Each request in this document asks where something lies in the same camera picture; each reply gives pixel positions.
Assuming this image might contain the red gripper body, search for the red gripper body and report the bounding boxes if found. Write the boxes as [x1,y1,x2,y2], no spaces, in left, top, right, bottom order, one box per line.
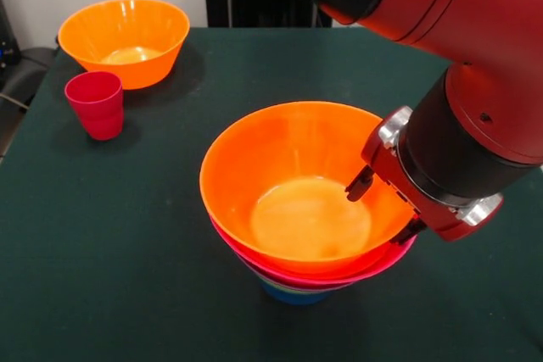
[361,105,505,243]

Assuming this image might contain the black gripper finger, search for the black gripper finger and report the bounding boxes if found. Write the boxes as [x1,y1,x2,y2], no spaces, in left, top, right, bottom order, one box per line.
[344,164,376,203]
[389,216,428,248]

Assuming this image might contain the pink large bowl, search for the pink large bowl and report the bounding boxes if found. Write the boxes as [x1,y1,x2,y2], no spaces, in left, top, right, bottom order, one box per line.
[210,213,417,287]

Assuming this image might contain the yellow-orange large bowl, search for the yellow-orange large bowl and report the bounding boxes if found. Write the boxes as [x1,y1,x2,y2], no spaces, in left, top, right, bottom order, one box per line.
[199,101,419,275]
[57,0,191,91]

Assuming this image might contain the orange shallow bowl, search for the orange shallow bowl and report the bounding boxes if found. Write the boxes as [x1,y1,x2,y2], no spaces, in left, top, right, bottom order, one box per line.
[211,217,395,281]

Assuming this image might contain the blue bowl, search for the blue bowl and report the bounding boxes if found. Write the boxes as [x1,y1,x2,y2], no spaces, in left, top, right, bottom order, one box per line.
[260,281,336,306]

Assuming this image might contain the red cup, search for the red cup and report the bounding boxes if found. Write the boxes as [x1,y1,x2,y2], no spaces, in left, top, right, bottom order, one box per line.
[64,70,125,142]

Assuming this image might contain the dark green tablecloth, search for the dark green tablecloth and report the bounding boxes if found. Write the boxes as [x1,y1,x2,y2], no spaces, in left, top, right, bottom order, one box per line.
[0,26,543,362]

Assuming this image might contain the grey office chair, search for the grey office chair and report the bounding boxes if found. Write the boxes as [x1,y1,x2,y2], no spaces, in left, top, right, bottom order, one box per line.
[0,47,59,109]

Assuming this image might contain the black computer equipment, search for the black computer equipment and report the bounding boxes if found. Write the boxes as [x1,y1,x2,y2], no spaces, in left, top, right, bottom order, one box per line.
[0,0,21,69]

